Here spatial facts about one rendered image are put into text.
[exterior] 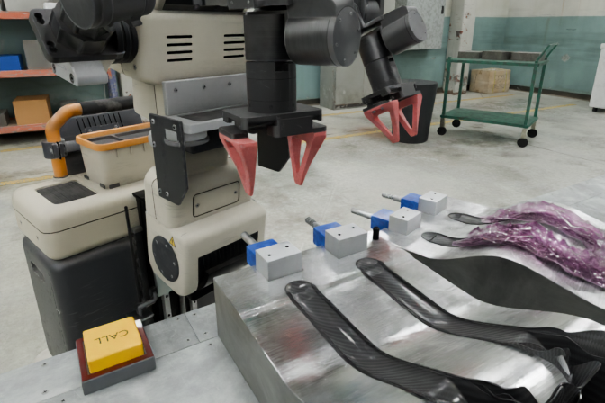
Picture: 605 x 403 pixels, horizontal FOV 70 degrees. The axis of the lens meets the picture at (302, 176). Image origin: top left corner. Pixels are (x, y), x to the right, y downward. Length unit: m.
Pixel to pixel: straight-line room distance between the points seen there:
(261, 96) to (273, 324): 0.25
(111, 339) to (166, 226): 0.37
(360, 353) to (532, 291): 0.28
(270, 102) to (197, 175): 0.47
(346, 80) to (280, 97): 5.91
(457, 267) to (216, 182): 0.51
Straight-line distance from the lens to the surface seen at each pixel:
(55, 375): 0.64
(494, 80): 8.61
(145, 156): 1.18
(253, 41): 0.48
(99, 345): 0.60
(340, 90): 6.36
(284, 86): 0.48
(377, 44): 0.84
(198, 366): 0.59
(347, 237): 0.60
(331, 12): 0.43
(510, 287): 0.67
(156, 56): 0.81
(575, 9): 8.70
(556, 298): 0.66
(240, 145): 0.47
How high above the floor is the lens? 1.20
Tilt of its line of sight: 20 degrees down
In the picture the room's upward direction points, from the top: straight up
